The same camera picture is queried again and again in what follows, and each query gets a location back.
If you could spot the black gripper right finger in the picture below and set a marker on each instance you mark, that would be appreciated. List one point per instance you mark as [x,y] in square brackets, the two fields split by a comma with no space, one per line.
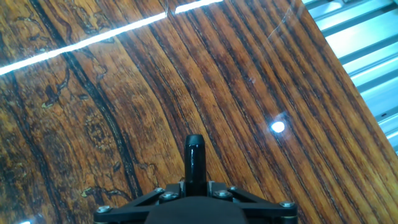
[270,213]

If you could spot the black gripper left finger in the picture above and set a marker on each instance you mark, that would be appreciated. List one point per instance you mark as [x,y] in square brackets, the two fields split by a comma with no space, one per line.
[124,213]

